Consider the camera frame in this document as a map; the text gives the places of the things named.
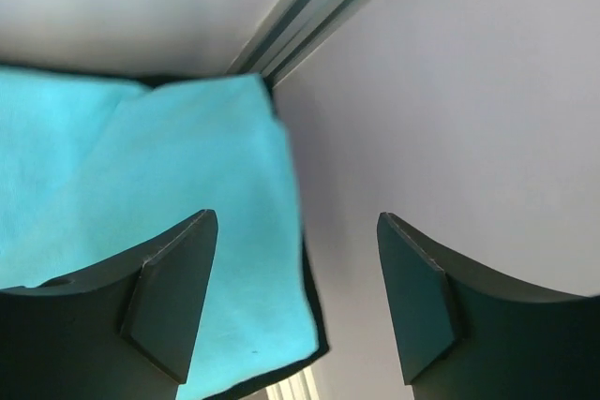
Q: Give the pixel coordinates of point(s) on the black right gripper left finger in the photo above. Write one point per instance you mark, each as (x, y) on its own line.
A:
(123, 328)

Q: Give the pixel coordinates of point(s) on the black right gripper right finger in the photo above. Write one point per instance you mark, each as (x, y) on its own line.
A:
(466, 331)

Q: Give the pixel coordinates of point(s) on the cyan t-shirt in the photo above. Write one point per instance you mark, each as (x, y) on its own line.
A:
(154, 184)

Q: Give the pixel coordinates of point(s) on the folded black t-shirt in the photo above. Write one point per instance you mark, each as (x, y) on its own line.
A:
(314, 325)

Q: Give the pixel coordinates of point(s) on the aluminium corner post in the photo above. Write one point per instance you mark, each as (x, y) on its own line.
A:
(290, 32)

